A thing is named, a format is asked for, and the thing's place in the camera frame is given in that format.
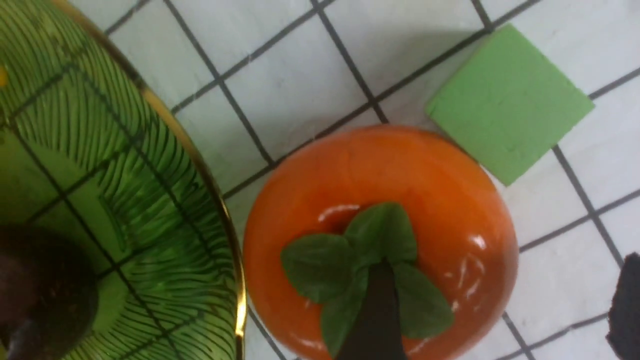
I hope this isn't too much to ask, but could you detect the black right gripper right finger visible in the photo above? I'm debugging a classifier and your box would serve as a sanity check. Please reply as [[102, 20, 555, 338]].
[[606, 252, 640, 360]]

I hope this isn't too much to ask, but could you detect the green glass leaf plate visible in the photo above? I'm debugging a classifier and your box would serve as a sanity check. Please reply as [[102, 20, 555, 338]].
[[1, 0, 247, 360]]

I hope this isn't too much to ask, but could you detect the green foam cube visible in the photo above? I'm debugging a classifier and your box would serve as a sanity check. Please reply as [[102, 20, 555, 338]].
[[425, 23, 595, 186]]

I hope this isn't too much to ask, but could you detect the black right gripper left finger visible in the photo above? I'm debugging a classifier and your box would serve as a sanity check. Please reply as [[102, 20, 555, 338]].
[[336, 260, 407, 360]]

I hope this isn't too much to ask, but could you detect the orange toy persimmon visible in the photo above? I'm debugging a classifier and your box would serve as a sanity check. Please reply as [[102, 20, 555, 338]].
[[243, 125, 519, 360]]

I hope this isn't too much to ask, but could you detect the white grid tablecloth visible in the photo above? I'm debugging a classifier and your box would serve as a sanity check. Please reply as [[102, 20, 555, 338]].
[[73, 0, 640, 360]]

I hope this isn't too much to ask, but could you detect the purple toy mangosteen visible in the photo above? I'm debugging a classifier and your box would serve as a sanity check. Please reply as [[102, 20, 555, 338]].
[[0, 224, 99, 360]]

